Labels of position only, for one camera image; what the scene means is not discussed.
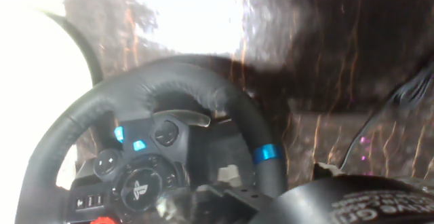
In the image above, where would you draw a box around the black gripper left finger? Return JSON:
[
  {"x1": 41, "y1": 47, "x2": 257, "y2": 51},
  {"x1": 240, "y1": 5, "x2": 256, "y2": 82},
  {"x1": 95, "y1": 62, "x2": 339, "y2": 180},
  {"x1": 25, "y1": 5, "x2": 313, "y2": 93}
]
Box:
[{"x1": 195, "y1": 164, "x2": 273, "y2": 219}]

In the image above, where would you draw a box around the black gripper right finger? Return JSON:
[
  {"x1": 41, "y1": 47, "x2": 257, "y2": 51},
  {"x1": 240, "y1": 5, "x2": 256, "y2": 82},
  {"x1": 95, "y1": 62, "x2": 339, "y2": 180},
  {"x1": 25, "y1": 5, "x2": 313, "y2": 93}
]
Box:
[{"x1": 311, "y1": 162, "x2": 345, "y2": 179}]

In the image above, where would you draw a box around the black Logitech steering wheel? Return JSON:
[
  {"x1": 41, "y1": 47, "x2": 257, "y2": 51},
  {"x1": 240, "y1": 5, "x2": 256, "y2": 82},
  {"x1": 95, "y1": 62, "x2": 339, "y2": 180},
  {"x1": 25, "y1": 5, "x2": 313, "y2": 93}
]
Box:
[{"x1": 15, "y1": 60, "x2": 289, "y2": 224}]

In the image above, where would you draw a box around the dark marble pattern mat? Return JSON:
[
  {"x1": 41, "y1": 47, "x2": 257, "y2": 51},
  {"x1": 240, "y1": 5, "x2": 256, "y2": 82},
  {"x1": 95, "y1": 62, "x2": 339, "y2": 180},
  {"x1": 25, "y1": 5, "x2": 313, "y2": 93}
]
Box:
[{"x1": 62, "y1": 0, "x2": 434, "y2": 188}]

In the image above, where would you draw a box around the white round plate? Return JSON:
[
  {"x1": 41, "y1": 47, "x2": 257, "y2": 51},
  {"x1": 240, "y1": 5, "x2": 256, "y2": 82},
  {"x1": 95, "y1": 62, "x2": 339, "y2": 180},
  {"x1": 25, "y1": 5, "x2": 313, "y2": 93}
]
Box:
[{"x1": 0, "y1": 10, "x2": 100, "y2": 224}]

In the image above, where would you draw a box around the thin black wheel cable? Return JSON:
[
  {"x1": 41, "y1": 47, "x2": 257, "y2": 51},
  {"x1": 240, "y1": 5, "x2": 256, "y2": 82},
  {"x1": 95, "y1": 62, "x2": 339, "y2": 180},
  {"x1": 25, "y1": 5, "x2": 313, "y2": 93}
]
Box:
[{"x1": 340, "y1": 59, "x2": 434, "y2": 170}]

